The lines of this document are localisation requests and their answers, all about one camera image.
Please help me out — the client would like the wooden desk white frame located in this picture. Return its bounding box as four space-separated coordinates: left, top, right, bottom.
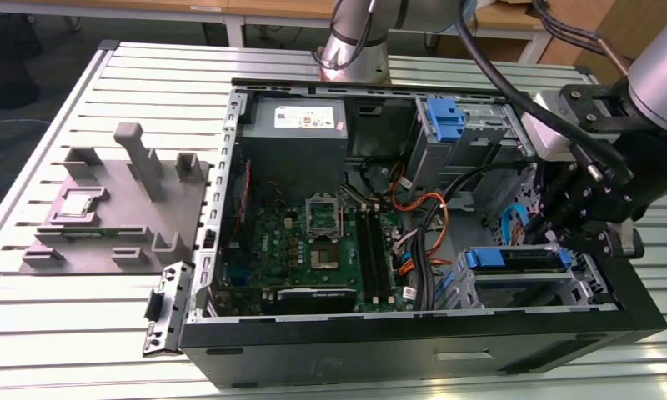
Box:
76 0 568 64

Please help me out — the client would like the CPU socket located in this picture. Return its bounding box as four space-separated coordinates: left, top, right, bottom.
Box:
310 240 345 272

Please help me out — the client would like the black RAM slot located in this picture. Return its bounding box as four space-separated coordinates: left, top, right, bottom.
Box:
366 202 385 306
374 202 394 306
358 202 378 306

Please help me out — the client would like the silver CPU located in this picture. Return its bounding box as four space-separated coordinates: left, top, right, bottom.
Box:
59 195 94 217

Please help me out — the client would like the grey parts rack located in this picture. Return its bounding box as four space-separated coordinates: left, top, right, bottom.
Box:
20 122 214 276

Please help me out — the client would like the green RAM stick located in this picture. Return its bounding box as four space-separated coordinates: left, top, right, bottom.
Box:
60 227 122 242

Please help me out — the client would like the orange red wire bundle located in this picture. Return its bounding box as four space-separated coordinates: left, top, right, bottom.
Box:
391 192 452 259

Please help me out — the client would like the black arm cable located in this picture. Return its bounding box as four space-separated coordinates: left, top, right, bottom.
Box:
453 0 636 187

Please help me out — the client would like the black office chair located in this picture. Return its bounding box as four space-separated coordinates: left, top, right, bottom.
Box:
0 12 44 112

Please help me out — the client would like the black PC case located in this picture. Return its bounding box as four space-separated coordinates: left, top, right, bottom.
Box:
178 77 667 391

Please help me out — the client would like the black cable bundle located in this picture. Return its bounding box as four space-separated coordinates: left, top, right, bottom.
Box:
410 160 538 312

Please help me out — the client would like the grey power supply unit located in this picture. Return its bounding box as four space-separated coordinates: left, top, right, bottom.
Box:
237 96 351 197

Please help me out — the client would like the metal socket cover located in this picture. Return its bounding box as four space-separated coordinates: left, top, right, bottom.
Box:
303 194 347 243

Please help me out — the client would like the brown wooden cabinet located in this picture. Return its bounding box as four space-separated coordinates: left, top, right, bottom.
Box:
544 0 667 84

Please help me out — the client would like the black graphics card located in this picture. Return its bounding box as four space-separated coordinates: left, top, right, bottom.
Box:
275 285 358 316

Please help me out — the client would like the silver gripper bracket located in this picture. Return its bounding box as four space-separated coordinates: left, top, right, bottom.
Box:
616 219 641 256

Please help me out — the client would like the green motherboard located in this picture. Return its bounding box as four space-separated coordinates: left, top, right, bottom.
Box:
222 199 418 313

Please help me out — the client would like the hard disk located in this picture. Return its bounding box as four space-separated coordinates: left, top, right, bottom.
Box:
465 245 578 276

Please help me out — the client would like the grey card retainer bracket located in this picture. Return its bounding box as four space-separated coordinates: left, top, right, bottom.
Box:
143 260 198 358

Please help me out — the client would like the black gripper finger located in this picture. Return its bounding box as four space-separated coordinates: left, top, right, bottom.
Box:
525 160 597 234
550 216 646 260

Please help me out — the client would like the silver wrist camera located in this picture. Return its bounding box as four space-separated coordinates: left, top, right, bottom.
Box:
521 90 584 163

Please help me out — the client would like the metal drive cage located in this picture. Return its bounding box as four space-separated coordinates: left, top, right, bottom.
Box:
410 97 538 199

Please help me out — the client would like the metal disk bay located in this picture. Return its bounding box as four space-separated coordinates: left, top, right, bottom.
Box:
458 245 597 312

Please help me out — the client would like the blue data wire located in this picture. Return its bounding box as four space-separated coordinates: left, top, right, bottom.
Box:
500 202 538 248

